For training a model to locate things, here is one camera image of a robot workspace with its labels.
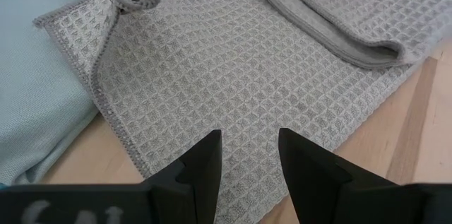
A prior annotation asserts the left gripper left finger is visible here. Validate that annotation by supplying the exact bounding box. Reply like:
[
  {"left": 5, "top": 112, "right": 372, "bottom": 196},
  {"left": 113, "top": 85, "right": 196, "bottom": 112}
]
[{"left": 143, "top": 129, "right": 222, "bottom": 224}]

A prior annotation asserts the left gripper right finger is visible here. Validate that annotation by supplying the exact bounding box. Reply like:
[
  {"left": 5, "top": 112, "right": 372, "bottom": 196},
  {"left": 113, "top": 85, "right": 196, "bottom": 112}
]
[{"left": 278, "top": 127, "right": 397, "bottom": 224}]

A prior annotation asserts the grey waffle microfiber towel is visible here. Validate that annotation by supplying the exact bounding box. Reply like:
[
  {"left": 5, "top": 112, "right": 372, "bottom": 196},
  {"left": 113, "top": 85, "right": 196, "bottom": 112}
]
[{"left": 33, "top": 0, "right": 452, "bottom": 224}]

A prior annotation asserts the light blue teal-edged towel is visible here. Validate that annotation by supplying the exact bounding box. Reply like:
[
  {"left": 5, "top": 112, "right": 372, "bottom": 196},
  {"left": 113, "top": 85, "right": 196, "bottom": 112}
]
[{"left": 0, "top": 0, "right": 124, "bottom": 187}]

